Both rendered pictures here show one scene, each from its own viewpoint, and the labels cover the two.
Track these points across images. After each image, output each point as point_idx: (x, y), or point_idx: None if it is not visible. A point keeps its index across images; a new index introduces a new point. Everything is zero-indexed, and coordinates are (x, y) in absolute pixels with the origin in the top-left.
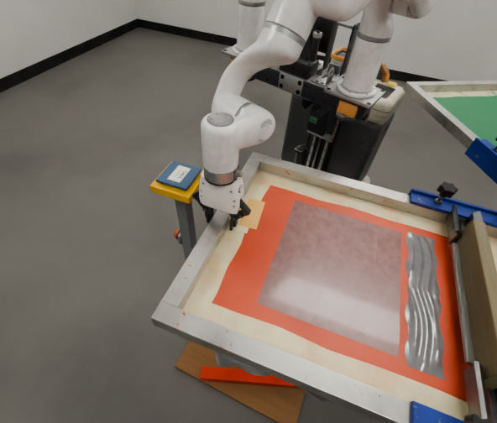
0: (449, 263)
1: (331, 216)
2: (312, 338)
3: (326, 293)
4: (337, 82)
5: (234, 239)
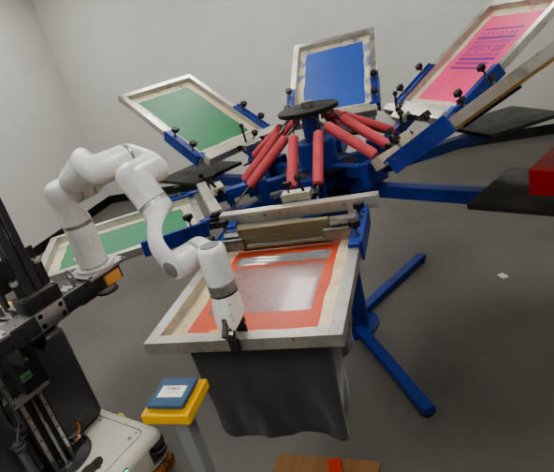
0: (258, 252)
1: None
2: (327, 285)
3: (294, 286)
4: (84, 272)
5: None
